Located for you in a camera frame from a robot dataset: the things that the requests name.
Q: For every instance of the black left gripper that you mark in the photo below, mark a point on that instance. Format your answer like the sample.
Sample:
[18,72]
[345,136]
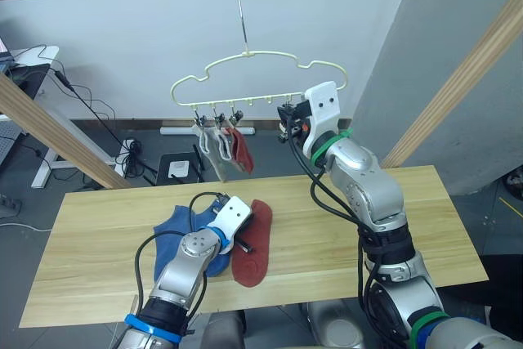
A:
[246,228]

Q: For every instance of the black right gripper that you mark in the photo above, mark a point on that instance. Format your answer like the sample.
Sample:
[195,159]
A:
[298,114]

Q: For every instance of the red sock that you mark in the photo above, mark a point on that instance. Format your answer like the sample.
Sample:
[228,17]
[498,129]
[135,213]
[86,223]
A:
[255,267]
[242,153]

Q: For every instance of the cream clip hanger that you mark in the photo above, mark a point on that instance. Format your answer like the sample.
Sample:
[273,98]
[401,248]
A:
[249,54]

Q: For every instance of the blue sock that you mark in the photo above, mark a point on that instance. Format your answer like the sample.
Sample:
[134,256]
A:
[167,251]

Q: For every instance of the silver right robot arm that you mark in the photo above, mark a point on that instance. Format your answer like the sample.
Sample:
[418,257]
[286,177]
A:
[367,185]

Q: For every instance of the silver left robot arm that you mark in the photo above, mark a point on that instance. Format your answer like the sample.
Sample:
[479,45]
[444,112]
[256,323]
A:
[180,275]

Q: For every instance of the metal hanger clip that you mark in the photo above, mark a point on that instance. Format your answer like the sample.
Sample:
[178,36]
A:
[235,117]
[218,119]
[199,120]

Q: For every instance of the grey sock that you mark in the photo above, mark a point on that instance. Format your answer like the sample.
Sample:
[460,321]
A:
[224,148]
[213,157]

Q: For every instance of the grey rounded robot shape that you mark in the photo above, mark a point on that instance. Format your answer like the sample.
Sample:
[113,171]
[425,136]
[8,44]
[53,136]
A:
[222,330]
[333,324]

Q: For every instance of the black box with white label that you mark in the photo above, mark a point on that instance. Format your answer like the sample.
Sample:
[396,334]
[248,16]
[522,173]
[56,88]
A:
[178,168]

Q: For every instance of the white power strip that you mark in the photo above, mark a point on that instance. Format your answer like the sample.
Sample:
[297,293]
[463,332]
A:
[124,157]

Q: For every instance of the slanted wooden beam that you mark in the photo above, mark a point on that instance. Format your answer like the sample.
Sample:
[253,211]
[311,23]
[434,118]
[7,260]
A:
[49,128]
[457,79]

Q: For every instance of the grey power strip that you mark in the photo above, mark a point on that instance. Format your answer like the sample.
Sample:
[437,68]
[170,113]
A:
[10,204]

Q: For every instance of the white desk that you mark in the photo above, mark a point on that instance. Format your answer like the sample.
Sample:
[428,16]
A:
[30,55]

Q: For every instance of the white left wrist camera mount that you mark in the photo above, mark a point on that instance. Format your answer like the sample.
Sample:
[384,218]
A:
[233,218]

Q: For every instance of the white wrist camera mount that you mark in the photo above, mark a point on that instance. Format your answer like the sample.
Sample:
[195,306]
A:
[233,218]
[324,116]

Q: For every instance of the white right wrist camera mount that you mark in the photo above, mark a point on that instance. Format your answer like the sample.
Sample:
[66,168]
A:
[324,116]

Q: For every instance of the white wall trunking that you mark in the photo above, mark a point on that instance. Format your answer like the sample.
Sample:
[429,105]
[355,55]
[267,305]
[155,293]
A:
[180,130]

